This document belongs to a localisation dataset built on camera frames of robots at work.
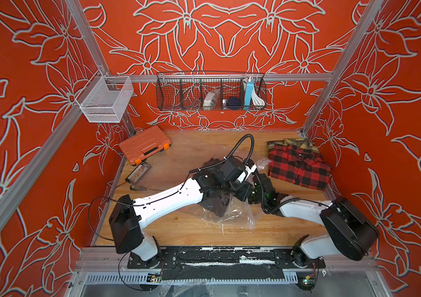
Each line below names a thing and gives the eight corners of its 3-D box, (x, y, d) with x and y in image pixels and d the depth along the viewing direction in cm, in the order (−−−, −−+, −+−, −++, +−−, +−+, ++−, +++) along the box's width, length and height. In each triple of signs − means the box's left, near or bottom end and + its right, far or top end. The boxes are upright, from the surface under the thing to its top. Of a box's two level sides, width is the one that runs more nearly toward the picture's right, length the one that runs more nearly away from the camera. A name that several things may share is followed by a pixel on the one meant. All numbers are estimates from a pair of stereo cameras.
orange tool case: (134, 168, 103) (131, 163, 99) (119, 148, 113) (116, 143, 109) (172, 144, 114) (170, 139, 110) (155, 128, 124) (154, 123, 120)
